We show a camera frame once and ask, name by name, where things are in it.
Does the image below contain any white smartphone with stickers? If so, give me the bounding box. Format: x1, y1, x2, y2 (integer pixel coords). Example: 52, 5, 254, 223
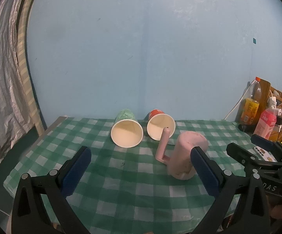
254, 146, 277, 162

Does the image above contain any black cylindrical object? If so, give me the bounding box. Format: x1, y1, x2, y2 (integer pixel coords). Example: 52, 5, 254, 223
238, 124, 256, 133

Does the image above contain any pink plastic mug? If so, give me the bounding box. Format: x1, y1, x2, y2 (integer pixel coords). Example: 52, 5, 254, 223
155, 127, 209, 180

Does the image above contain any wooden shelf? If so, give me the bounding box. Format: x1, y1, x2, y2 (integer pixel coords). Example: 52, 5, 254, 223
257, 79, 282, 142

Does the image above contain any white power cable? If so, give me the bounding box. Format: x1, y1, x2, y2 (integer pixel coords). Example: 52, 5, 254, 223
223, 87, 254, 121

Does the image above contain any green checkered tablecloth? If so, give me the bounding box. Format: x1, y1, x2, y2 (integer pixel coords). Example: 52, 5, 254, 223
3, 116, 273, 234

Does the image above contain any striped fabric strip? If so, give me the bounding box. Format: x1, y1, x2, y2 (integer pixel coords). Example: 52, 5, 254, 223
17, 0, 44, 136

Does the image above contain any pink drink bottle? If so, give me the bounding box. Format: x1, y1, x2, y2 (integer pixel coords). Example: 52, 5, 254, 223
254, 105, 278, 139

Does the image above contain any red paper cup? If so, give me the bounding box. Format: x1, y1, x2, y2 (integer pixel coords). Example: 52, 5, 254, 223
147, 109, 176, 141

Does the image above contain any white charger plug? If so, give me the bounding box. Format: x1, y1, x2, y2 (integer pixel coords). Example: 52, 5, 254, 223
269, 96, 277, 108

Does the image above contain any green paper cup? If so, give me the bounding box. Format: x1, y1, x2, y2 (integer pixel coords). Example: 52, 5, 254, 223
111, 109, 144, 148

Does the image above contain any orange drink bottle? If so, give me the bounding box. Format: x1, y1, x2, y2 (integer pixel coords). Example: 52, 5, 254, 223
239, 77, 262, 125

